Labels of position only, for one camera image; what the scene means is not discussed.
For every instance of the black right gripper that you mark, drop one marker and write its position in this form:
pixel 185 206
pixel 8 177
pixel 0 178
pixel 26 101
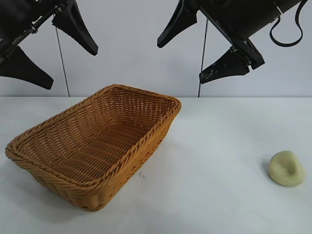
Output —
pixel 239 17

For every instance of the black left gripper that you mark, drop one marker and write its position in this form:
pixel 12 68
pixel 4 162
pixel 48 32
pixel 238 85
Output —
pixel 22 17

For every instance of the brown woven wicker basket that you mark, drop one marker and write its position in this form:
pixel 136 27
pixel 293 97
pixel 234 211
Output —
pixel 92 151

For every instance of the pale yellow egg yolk pastry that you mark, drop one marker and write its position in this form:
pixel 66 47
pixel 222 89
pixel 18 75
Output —
pixel 286 170

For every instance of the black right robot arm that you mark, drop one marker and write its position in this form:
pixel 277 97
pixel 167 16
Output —
pixel 292 3

